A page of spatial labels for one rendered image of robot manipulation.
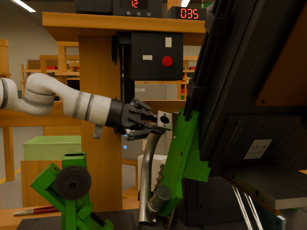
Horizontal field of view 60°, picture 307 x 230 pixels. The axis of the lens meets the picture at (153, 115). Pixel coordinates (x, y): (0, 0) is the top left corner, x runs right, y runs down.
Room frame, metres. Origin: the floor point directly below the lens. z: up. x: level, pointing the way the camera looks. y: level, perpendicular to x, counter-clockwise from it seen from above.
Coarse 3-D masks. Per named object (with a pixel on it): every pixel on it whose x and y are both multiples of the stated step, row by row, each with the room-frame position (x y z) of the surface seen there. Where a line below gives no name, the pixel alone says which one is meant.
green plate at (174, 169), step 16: (192, 112) 0.61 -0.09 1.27; (176, 128) 0.69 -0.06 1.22; (192, 128) 0.60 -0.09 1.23; (176, 144) 0.66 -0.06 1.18; (192, 144) 0.61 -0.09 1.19; (176, 160) 0.63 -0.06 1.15; (192, 160) 0.61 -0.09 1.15; (176, 176) 0.60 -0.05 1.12; (192, 176) 0.61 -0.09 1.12; (208, 176) 0.62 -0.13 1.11
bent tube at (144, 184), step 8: (160, 112) 0.72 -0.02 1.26; (160, 120) 0.69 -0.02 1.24; (168, 120) 0.71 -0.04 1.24; (160, 128) 0.68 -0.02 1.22; (168, 128) 0.69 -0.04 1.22; (152, 136) 0.74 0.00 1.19; (160, 136) 0.74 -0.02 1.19; (152, 144) 0.75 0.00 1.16; (144, 152) 0.76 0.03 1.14; (152, 152) 0.76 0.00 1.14; (144, 160) 0.75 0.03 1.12; (152, 160) 0.76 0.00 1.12; (144, 168) 0.73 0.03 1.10; (144, 176) 0.71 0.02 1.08; (144, 184) 0.69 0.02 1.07; (144, 192) 0.67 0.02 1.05; (144, 200) 0.66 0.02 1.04; (144, 208) 0.64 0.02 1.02; (144, 216) 0.62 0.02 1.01; (144, 224) 0.64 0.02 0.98
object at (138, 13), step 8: (112, 0) 0.85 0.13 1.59; (120, 0) 0.85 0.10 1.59; (128, 0) 0.86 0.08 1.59; (136, 0) 0.86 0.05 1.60; (144, 0) 0.87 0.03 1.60; (152, 0) 0.87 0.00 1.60; (160, 0) 0.88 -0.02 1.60; (112, 8) 0.85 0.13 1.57; (120, 8) 0.85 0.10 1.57; (128, 8) 0.86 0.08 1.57; (136, 8) 0.86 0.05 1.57; (144, 8) 0.87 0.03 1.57; (152, 8) 0.87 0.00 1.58; (160, 8) 0.88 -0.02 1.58; (208, 8) 0.97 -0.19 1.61; (136, 16) 0.86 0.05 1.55; (144, 16) 0.87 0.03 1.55; (152, 16) 0.87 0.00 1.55; (160, 16) 0.88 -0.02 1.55
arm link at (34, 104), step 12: (12, 84) 0.58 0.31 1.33; (12, 96) 0.58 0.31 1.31; (24, 96) 0.64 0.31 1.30; (36, 96) 0.62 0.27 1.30; (48, 96) 0.64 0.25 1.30; (0, 108) 0.58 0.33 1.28; (12, 108) 0.59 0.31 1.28; (24, 108) 0.61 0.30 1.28; (36, 108) 0.63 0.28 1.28; (48, 108) 0.65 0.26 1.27
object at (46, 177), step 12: (48, 168) 0.57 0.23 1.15; (36, 180) 0.56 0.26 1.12; (48, 180) 0.57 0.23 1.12; (48, 192) 0.57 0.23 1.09; (60, 204) 0.57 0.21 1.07; (84, 204) 0.59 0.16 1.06; (84, 216) 0.59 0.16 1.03; (96, 216) 0.61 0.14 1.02; (84, 228) 0.58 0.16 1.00; (96, 228) 0.61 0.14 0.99; (108, 228) 0.60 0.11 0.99
